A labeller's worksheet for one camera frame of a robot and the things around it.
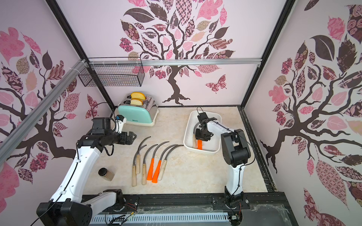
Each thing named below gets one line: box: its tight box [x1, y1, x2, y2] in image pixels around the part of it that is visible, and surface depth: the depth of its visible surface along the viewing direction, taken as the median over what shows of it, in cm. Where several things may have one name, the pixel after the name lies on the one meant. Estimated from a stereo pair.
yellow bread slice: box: [130, 91, 146, 101], surface depth 102 cm
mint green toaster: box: [117, 94, 160, 127], surface depth 101 cm
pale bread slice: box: [130, 97, 144, 106], surface depth 100 cm
